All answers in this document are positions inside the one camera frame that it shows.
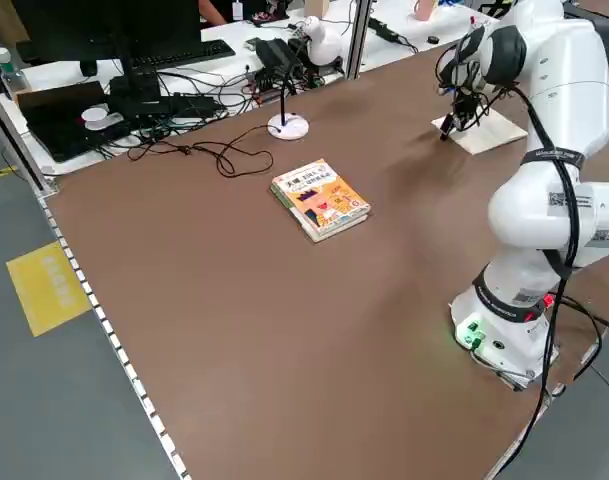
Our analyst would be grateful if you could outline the black laptop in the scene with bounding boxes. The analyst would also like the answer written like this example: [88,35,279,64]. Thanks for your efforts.
[15,80,133,162]

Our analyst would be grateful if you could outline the white round puck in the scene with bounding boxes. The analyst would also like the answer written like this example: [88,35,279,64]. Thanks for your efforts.
[80,105,124,132]

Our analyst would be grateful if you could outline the yellow floor sticker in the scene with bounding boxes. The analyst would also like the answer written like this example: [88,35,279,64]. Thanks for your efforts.
[5,241,93,338]

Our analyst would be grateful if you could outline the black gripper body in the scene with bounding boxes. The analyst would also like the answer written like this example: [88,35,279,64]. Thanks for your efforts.
[451,89,481,132]

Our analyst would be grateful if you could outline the white desk lamp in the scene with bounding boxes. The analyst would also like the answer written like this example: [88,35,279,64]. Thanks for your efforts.
[266,14,345,142]

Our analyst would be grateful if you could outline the black finned power supply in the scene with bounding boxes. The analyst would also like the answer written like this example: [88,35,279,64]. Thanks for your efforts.
[254,38,306,77]

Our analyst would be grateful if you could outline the person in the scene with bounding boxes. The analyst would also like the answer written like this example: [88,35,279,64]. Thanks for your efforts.
[197,0,266,26]

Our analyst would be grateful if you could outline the black keyboard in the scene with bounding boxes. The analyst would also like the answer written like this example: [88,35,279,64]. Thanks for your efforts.
[127,39,237,70]

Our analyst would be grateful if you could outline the aluminium frame post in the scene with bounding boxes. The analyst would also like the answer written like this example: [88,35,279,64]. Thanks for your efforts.
[344,0,376,82]

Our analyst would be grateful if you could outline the black computer monitor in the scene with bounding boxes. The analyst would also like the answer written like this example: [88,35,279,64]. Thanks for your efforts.
[13,0,203,101]

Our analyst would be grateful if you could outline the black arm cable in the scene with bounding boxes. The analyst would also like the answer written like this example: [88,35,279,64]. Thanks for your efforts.
[513,84,586,416]

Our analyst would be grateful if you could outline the clear bottle white cap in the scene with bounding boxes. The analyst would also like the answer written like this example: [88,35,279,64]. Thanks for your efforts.
[0,46,26,95]

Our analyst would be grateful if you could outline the orange yellow illustrated book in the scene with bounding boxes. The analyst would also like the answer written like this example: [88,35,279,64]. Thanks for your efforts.
[269,158,373,245]

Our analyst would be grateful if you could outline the black lamp cable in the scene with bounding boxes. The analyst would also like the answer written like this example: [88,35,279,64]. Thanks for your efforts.
[128,124,275,178]

